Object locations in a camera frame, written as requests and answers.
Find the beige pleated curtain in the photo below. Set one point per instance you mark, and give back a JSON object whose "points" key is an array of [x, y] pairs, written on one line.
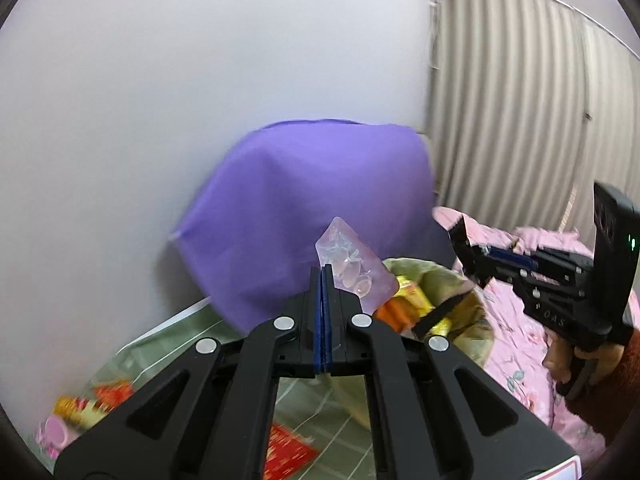
{"points": [[515, 100]]}

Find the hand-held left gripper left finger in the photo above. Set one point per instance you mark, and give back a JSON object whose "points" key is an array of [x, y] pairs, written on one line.
{"points": [[314, 320]]}

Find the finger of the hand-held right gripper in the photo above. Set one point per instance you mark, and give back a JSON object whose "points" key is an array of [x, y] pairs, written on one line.
{"points": [[440, 315], [470, 255]]}

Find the pink cup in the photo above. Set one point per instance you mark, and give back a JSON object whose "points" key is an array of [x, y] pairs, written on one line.
{"points": [[57, 437]]}

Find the gold foil wrapper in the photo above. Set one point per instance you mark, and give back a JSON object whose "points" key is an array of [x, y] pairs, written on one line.
{"points": [[420, 302]]}

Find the person's right hand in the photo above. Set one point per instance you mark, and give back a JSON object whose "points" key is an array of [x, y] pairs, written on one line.
{"points": [[560, 362]]}

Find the yellow snack wrapper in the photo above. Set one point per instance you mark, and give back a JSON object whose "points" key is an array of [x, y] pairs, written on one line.
{"points": [[80, 410]]}

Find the person's right forearm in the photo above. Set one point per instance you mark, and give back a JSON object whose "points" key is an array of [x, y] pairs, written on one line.
{"points": [[615, 395]]}

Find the translucent yellow-green trash bag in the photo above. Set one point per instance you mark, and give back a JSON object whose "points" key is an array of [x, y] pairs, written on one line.
{"points": [[475, 330]]}

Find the green checked tablecloth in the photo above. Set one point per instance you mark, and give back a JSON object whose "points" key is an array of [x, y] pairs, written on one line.
{"points": [[150, 350]]}

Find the clear plastic blister bag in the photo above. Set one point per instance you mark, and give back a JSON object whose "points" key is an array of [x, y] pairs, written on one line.
{"points": [[350, 260]]}

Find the red snack wrapper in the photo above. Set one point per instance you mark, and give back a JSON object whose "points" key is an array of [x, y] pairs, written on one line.
{"points": [[114, 394]]}

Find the red paper packet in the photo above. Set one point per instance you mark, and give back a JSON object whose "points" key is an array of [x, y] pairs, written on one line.
{"points": [[287, 452]]}

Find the orange wrapper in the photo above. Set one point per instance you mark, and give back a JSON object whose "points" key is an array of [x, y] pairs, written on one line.
{"points": [[395, 312]]}

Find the pink floral blanket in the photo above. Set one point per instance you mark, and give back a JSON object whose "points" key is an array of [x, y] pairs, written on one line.
{"points": [[520, 360]]}

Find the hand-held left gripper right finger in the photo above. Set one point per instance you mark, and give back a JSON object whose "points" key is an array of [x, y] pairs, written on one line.
{"points": [[328, 320]]}

